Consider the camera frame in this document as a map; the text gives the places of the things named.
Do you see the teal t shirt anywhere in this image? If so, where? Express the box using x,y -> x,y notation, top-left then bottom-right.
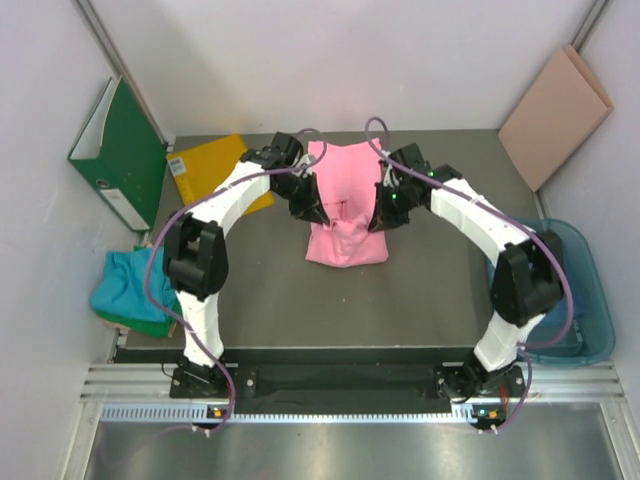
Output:
90,248 -> 177,322

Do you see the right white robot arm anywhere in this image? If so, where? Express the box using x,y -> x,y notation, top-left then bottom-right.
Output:
369,144 -> 568,396

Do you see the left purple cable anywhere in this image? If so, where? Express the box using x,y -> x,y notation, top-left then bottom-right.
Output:
143,127 -> 328,434

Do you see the yellow padded envelope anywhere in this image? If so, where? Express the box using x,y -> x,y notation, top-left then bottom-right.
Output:
167,134 -> 248,205

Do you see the pink t shirt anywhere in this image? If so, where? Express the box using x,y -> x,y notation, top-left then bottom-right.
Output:
305,141 -> 389,268

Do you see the green t shirt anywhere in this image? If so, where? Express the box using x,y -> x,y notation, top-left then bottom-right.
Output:
96,311 -> 176,338

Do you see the blue t shirt in bin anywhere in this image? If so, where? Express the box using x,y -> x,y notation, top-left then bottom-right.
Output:
487,259 -> 587,346

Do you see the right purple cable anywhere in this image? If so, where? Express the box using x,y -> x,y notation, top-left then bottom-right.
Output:
364,116 -> 575,434

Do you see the green ring binder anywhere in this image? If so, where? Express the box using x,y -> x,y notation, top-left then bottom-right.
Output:
68,77 -> 166,232

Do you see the teal plastic bin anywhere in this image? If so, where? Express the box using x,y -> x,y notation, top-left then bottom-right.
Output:
487,219 -> 615,366

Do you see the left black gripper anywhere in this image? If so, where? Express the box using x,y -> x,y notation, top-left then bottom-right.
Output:
271,172 -> 329,227

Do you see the purple cable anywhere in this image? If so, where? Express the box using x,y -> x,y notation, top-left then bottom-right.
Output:
364,116 -> 575,434
143,127 -> 328,434

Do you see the beige paper folder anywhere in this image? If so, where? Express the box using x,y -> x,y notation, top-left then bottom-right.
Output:
498,46 -> 614,192

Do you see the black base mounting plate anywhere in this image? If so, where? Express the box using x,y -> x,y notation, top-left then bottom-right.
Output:
169,347 -> 524,416

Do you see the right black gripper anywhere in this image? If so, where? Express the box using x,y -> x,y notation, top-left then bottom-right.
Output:
370,181 -> 421,233

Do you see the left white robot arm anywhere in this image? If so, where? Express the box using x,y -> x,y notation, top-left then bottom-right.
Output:
161,132 -> 330,397

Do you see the grey slotted cable duct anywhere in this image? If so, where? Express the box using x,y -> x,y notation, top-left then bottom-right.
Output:
101,403 -> 500,424

